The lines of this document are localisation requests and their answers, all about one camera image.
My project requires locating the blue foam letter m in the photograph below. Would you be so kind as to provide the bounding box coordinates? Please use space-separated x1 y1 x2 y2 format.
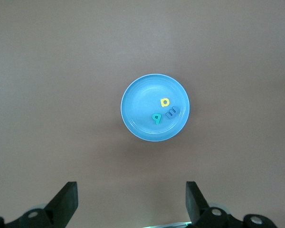
165 106 177 119

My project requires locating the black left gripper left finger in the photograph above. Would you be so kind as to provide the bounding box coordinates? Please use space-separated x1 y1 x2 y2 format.
0 181 79 228

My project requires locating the brown table cover sheet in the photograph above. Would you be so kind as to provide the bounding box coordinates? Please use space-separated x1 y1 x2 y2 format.
0 0 285 228

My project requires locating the blue plate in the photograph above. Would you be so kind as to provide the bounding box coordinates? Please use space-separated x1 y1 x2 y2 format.
120 74 190 143

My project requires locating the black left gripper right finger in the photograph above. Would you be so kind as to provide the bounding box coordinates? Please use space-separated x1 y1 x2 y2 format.
185 181 280 228

